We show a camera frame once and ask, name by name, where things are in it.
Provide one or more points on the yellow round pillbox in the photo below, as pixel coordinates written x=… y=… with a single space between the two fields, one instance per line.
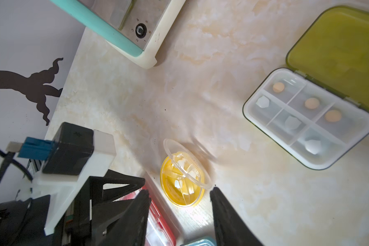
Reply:
x=183 y=178

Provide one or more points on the blue rectangular pillbox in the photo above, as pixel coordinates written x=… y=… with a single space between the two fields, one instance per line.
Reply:
x=204 y=241

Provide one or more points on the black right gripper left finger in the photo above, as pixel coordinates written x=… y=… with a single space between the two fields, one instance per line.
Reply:
x=131 y=229

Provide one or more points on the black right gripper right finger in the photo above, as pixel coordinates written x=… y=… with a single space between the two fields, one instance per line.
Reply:
x=230 y=229

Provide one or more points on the olive lid pillbox back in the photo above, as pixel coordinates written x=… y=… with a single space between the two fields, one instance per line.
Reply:
x=317 y=107

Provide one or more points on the mint green toaster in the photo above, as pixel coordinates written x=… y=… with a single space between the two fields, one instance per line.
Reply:
x=136 y=29

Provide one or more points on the red rectangular pillbox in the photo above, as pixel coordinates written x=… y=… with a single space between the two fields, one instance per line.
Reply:
x=158 y=232

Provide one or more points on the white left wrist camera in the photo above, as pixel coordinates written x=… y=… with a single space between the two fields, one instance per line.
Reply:
x=74 y=154

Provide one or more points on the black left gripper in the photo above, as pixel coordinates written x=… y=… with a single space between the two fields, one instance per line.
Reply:
x=95 y=208

